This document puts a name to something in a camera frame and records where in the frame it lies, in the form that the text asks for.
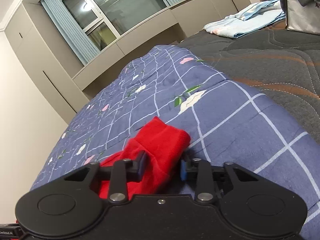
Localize beige window cabinet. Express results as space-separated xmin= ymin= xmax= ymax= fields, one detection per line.
xmin=0 ymin=0 xmax=262 ymax=126

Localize light blue curtain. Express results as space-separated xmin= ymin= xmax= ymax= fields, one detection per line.
xmin=40 ymin=0 xmax=183 ymax=65

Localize grey white bag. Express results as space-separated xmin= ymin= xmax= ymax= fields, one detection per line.
xmin=280 ymin=0 xmax=319 ymax=35

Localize red pants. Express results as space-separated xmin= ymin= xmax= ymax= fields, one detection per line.
xmin=100 ymin=117 xmax=190 ymax=198

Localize window with white frame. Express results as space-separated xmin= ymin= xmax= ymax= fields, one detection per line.
xmin=62 ymin=0 xmax=166 ymax=50

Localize blue floral checked quilt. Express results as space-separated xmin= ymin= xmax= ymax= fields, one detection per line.
xmin=33 ymin=45 xmax=319 ymax=239

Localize light blue folded bedding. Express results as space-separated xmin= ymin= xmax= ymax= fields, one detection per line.
xmin=203 ymin=0 xmax=286 ymax=39

